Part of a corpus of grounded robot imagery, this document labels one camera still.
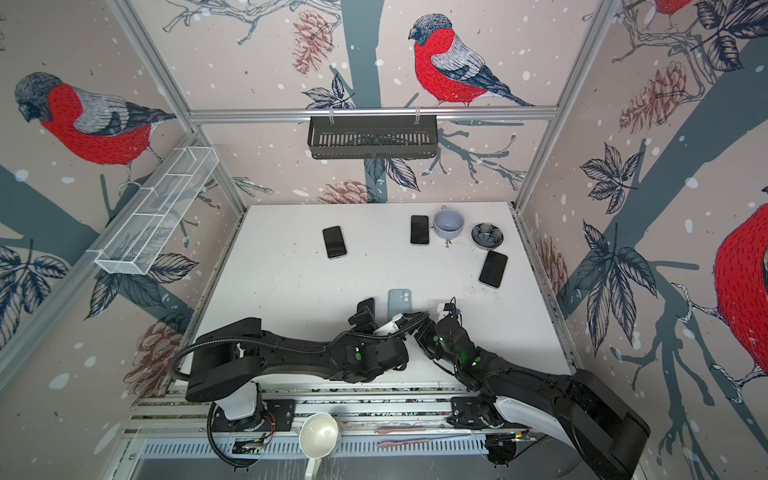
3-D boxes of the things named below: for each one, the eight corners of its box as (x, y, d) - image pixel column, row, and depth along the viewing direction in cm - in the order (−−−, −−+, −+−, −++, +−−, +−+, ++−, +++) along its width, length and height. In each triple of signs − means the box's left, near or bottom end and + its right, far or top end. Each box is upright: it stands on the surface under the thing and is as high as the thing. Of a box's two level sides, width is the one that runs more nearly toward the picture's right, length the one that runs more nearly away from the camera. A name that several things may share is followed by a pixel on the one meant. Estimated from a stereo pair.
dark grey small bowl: (472, 251, 109) (475, 242, 104) (468, 232, 115) (471, 222, 111) (501, 251, 109) (505, 242, 104) (495, 232, 115) (499, 222, 111)
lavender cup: (434, 240, 112) (436, 229, 107) (431, 216, 120) (433, 205, 116) (463, 240, 112) (466, 229, 107) (458, 215, 120) (461, 205, 116)
